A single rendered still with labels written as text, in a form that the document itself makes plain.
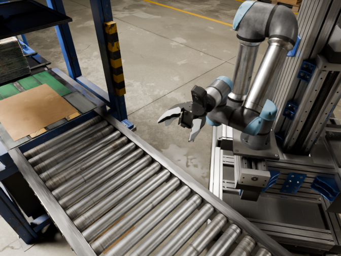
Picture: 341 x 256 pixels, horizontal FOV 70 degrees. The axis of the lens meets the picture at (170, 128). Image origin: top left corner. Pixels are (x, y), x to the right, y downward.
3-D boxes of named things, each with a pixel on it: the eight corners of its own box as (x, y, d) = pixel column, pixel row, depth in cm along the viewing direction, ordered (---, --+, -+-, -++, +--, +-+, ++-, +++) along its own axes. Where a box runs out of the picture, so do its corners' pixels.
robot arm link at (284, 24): (310, 20, 92) (257, 138, 96) (281, 15, 97) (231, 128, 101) (313, 3, 82) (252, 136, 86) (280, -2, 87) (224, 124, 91)
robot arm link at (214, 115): (225, 133, 97) (230, 111, 89) (201, 123, 102) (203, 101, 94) (234, 123, 102) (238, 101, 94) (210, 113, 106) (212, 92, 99)
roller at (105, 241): (182, 186, 115) (182, 179, 112) (96, 261, 90) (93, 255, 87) (175, 179, 118) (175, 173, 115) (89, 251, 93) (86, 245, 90)
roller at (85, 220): (163, 170, 122) (163, 163, 119) (78, 236, 97) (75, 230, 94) (157, 164, 125) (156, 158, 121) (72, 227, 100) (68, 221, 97)
